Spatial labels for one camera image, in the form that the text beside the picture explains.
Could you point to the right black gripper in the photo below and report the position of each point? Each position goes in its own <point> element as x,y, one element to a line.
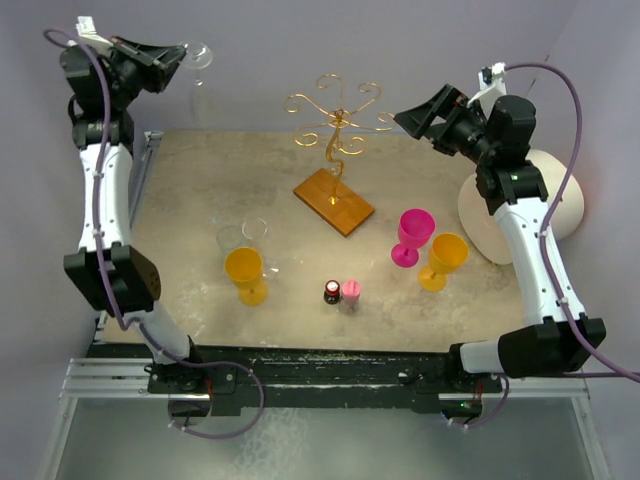
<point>418,119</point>

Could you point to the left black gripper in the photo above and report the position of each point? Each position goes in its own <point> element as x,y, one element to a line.
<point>164,59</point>

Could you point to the clear wine glass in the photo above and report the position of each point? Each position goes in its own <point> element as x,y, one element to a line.
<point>230,238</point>
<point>257,233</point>
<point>198,57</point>

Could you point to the pink wine glass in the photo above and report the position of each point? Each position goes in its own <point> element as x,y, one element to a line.
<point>415,228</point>

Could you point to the yellow wine glass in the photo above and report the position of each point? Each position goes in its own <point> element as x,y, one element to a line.
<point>244,268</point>
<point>447,253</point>

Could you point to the clear wine glass front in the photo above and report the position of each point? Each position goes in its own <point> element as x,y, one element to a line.
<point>230,238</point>

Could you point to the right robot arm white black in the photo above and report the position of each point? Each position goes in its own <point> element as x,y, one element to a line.
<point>558,336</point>

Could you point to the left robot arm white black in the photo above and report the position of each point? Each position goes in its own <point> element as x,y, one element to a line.
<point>106,76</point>

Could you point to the white cylindrical container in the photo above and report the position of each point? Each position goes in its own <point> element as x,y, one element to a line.
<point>484,232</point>

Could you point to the pink capped shaker bottle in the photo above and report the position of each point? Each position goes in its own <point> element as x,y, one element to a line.
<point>350,295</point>

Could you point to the dark red capped bottle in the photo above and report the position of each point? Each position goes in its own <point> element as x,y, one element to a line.
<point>332,292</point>

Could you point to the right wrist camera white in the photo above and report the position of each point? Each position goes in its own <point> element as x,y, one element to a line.
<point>491,86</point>

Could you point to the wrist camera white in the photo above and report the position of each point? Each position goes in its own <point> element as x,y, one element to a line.
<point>87,32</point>
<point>491,86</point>

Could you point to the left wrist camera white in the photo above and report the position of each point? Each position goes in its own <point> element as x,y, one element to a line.
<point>87,32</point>

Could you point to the gold wire wine glass rack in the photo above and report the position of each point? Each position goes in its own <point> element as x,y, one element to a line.
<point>324,192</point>

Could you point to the black base frame bar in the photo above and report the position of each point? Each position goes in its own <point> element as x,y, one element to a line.
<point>246,377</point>

